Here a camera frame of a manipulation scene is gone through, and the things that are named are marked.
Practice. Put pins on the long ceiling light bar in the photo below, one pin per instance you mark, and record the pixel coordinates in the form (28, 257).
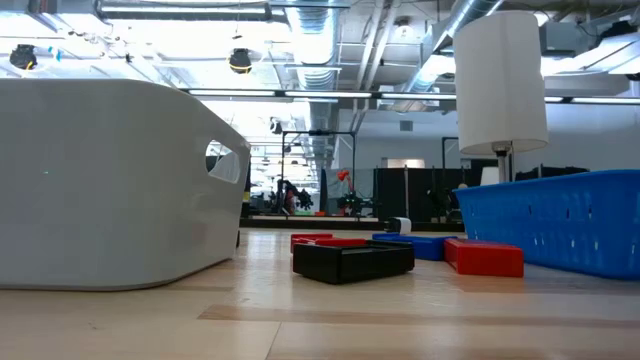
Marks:
(325, 94)

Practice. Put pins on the black partition wall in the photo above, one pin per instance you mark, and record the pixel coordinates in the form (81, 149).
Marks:
(420, 195)

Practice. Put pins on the blue plastic basket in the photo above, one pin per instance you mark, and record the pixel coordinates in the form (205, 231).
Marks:
(560, 225)

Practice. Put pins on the red background desk lamp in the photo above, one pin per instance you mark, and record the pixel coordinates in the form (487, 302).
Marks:
(343, 176)

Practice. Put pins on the grey plastic bin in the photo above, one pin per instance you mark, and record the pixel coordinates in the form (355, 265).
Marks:
(110, 185)

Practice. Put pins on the black hanging dome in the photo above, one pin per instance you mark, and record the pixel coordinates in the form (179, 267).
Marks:
(240, 60)
(23, 56)

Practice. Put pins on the background black frame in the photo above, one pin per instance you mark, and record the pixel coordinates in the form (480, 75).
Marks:
(320, 133)

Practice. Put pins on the white cylindrical lamp shade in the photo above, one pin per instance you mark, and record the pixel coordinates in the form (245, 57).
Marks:
(500, 80)

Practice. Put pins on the background robot arms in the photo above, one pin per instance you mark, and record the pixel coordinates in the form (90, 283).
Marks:
(290, 197)

